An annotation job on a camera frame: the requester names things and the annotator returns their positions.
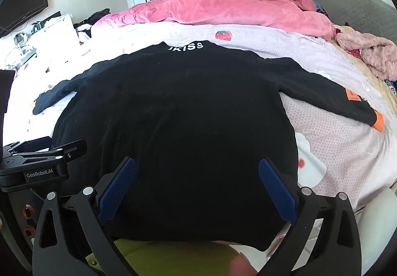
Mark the grey quilted headboard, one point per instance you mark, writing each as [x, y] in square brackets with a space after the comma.
[356, 9]

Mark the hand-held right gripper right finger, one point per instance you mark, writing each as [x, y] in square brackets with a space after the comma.
[277, 193]

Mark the pink duvet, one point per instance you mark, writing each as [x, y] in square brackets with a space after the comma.
[201, 12]

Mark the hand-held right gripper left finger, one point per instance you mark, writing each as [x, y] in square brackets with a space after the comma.
[118, 193]

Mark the dark patterned cloth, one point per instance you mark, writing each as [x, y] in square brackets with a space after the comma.
[321, 9]

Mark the dark clothes pile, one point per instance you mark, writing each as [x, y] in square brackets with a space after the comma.
[96, 17]

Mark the person's right hand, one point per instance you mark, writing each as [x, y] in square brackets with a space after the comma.
[242, 267]

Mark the black sweater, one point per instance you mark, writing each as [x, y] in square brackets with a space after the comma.
[173, 108]

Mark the pink fluffy garment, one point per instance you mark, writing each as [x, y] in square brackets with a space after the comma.
[372, 49]

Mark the white rounded object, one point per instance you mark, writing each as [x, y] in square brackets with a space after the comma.
[378, 207]

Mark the red patterned cloth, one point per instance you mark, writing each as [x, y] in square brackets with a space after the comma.
[353, 53]

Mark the white dresser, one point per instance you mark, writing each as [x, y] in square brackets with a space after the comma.
[59, 31]

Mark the lilac strawberry print bed sheet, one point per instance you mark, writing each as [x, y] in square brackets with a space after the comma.
[335, 139]

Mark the beige fleece blanket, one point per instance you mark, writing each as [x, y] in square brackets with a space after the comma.
[375, 83]

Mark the green jacket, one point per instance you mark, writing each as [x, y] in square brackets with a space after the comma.
[173, 257]

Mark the black wall television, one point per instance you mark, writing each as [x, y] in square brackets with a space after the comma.
[21, 6]

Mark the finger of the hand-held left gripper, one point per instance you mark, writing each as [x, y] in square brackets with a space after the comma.
[62, 152]
[28, 145]

